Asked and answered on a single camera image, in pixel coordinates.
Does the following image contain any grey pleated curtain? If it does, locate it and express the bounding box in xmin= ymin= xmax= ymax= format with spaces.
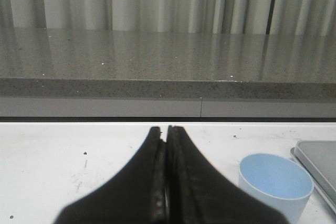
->
xmin=1 ymin=0 xmax=335 ymax=36

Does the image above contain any light blue plastic cup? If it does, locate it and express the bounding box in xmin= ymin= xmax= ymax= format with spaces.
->
xmin=238 ymin=153 xmax=314 ymax=223

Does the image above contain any grey stone counter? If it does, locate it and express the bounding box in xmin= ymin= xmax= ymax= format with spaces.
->
xmin=1 ymin=28 xmax=335 ymax=118

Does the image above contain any silver electronic kitchen scale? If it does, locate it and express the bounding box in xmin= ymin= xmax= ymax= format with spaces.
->
xmin=290 ymin=140 xmax=335 ymax=211

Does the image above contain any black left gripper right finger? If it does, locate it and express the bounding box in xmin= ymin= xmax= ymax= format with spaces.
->
xmin=166 ymin=126 xmax=288 ymax=223

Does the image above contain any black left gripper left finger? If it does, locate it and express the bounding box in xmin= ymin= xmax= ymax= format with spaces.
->
xmin=55 ymin=127 xmax=166 ymax=223

